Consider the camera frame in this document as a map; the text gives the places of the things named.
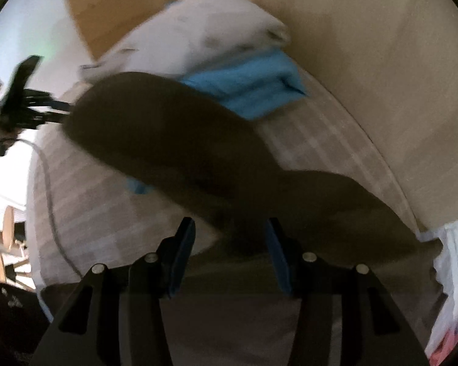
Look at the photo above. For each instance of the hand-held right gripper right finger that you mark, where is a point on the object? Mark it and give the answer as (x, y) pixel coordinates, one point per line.
(278, 263)

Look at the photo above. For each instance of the plaid blanket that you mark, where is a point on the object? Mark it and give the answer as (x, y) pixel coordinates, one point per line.
(328, 141)

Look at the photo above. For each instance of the light wooden board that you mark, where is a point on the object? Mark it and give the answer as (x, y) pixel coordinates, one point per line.
(385, 64)

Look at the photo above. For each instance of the olive brown garment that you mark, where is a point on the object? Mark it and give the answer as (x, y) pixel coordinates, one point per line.
(168, 141)

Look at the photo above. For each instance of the beige folded shirt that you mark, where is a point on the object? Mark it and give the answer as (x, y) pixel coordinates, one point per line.
(198, 34)

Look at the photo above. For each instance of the wooden furniture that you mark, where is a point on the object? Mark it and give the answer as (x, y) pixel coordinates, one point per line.
(7, 225)

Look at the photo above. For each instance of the pink garment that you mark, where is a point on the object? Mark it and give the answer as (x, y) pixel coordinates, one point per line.
(444, 349)

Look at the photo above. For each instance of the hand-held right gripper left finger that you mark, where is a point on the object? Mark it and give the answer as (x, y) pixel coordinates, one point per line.
(183, 259)

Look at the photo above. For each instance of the blue folded garment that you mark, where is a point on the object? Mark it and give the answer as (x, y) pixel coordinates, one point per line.
(252, 84)

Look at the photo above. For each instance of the darker wooden board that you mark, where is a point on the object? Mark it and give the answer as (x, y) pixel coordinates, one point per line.
(137, 0)

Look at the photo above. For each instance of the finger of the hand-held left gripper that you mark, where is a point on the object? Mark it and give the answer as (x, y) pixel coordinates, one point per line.
(57, 105)
(42, 117)

